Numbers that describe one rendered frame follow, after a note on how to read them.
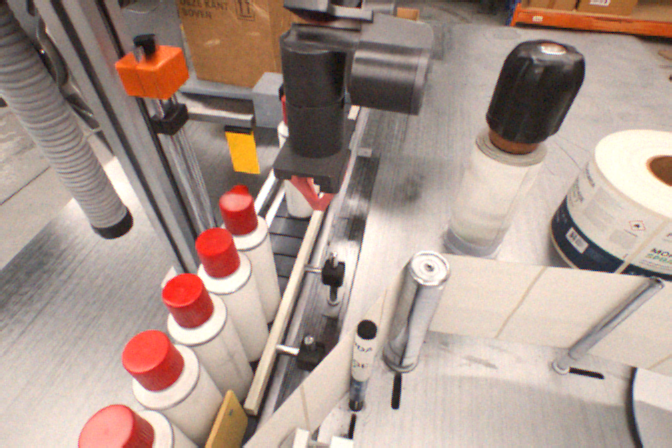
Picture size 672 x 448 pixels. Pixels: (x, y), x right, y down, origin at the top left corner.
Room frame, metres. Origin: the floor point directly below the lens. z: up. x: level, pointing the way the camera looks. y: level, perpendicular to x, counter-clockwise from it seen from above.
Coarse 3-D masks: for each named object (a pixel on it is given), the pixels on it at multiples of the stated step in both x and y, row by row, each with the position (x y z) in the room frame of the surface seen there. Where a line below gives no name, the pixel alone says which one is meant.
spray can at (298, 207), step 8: (280, 128) 0.45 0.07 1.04; (280, 136) 0.44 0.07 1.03; (280, 144) 0.45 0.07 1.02; (288, 184) 0.44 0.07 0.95; (288, 192) 0.44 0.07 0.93; (296, 192) 0.43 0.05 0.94; (288, 200) 0.44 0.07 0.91; (296, 200) 0.43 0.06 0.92; (304, 200) 0.43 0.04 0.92; (288, 208) 0.45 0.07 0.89; (296, 208) 0.43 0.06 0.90; (304, 208) 0.43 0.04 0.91; (296, 216) 0.43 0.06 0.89; (304, 216) 0.43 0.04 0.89
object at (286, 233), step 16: (272, 224) 0.42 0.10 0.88; (288, 224) 0.42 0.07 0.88; (304, 224) 0.42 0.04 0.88; (320, 224) 0.42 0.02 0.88; (272, 240) 0.39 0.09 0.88; (288, 240) 0.39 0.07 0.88; (288, 256) 0.36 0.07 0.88; (288, 272) 0.33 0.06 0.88; (304, 272) 0.33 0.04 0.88; (288, 320) 0.25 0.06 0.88; (256, 368) 0.18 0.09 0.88; (272, 368) 0.18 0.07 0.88; (256, 416) 0.13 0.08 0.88
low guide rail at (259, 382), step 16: (352, 112) 0.71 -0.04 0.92; (320, 192) 0.46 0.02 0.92; (304, 240) 0.36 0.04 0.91; (304, 256) 0.33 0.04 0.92; (288, 288) 0.28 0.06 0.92; (288, 304) 0.25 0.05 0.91; (272, 336) 0.21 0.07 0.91; (272, 352) 0.19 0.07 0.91; (256, 384) 0.15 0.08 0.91; (256, 400) 0.13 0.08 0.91
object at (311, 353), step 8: (312, 336) 0.19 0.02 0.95; (280, 344) 0.20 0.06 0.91; (304, 344) 0.20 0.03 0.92; (312, 344) 0.18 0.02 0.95; (320, 344) 0.20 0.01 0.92; (280, 352) 0.19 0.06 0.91; (288, 352) 0.19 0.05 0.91; (296, 352) 0.19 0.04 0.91; (304, 352) 0.19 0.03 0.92; (312, 352) 0.18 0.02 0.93; (320, 352) 0.19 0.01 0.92; (296, 360) 0.18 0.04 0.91; (304, 360) 0.18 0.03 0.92; (312, 360) 0.18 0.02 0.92; (320, 360) 0.18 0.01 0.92; (304, 368) 0.17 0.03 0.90; (312, 368) 0.17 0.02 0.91
